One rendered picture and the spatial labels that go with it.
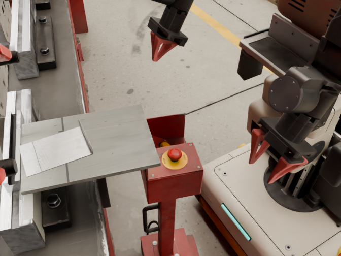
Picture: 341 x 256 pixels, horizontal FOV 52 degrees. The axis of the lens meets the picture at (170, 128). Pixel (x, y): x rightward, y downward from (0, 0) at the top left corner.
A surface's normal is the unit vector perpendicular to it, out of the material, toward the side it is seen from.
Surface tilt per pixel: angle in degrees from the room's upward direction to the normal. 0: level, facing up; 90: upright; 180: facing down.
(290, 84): 63
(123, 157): 0
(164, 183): 90
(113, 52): 0
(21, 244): 90
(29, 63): 90
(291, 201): 0
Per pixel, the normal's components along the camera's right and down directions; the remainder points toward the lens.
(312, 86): 0.51, 0.62
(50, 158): 0.02, -0.70
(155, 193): 0.23, 0.70
